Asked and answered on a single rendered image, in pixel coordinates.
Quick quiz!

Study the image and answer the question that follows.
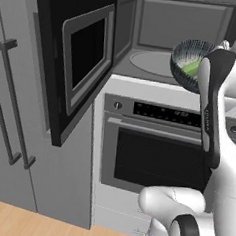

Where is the grey fridge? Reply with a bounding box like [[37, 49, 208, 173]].
[[0, 0, 110, 231]]

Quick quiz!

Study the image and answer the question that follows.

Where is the black microwave door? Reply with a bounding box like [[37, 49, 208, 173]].
[[23, 0, 119, 151]]

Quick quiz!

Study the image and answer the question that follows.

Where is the green corn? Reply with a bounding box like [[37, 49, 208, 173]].
[[179, 58, 202, 80]]

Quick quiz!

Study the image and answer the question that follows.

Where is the steel oven door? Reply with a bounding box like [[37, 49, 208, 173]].
[[97, 111, 222, 203]]

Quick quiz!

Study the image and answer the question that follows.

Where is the grey fridge door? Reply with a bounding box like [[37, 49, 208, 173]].
[[0, 3, 54, 215], [0, 0, 110, 231]]

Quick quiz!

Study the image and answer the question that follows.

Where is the grey microwave oven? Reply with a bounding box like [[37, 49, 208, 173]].
[[19, 0, 236, 91]]

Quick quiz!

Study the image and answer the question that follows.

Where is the white and steel oven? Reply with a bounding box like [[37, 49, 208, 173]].
[[83, 72, 236, 236]]

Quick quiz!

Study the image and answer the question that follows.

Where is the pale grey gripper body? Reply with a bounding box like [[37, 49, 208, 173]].
[[218, 39, 232, 52]]

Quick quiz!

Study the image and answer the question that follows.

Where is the long dark fridge handle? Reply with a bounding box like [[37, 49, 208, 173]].
[[0, 75, 29, 167], [0, 37, 47, 172]]

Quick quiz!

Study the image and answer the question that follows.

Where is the steel oven door handle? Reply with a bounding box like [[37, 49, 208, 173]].
[[105, 116, 205, 145]]

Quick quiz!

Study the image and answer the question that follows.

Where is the grey microwave turntable plate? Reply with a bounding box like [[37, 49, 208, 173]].
[[127, 49, 183, 80]]

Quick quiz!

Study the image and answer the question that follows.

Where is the dark striped bowl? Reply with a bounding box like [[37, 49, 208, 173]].
[[167, 37, 218, 95]]

